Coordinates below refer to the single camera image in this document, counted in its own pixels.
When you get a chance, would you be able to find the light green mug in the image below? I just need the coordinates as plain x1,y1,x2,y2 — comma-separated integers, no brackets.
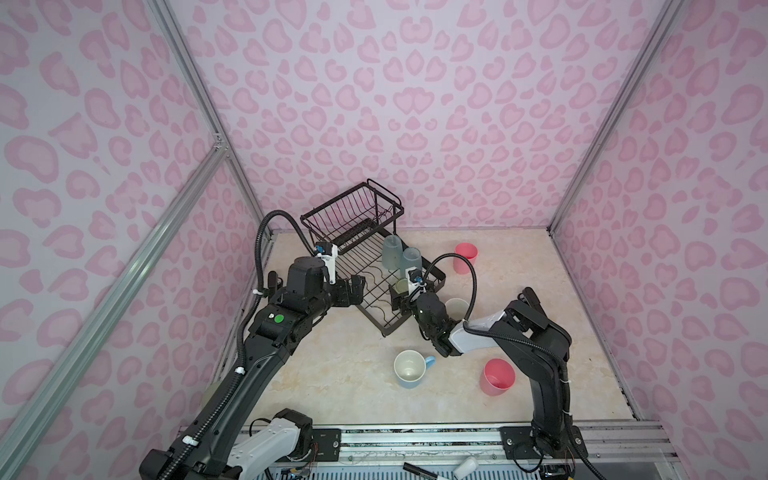
445,298,469,322

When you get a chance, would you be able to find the teal frosted tumbler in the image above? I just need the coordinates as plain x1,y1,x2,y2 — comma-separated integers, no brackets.
400,247,422,278
381,234,403,272

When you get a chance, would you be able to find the blue mug white inside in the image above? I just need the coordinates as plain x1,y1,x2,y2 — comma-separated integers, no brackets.
393,350,436,389

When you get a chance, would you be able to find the green transparent cup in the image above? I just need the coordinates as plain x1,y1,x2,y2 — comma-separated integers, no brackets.
393,278,410,296

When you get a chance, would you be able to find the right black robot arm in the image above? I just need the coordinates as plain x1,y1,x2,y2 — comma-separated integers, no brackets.
392,253,588,462

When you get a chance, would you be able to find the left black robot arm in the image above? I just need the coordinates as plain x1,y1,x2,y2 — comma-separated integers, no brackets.
139,210,365,479

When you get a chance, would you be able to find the black stapler left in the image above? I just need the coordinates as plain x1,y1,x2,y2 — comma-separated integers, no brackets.
266,270,283,297

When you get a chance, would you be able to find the black marker pen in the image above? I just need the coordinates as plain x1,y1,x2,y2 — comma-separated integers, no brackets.
403,462,441,480

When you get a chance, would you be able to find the white small bottle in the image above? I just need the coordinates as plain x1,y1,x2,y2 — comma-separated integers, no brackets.
452,456,479,480

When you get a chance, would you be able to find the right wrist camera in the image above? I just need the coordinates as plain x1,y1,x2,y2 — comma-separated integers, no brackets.
406,267,424,295

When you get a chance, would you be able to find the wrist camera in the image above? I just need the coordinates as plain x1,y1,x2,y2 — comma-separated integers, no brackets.
315,241,338,285
406,267,424,295

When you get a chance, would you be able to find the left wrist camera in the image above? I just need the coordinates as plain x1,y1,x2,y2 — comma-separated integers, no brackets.
315,241,338,285

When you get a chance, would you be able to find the black wire dish rack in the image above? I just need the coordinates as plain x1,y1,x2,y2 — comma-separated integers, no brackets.
300,179,411,337

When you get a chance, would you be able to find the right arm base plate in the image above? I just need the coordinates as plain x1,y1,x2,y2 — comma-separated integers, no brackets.
499,425,589,462

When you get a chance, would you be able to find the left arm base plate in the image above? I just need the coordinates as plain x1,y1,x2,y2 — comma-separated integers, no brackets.
277,428,342,464

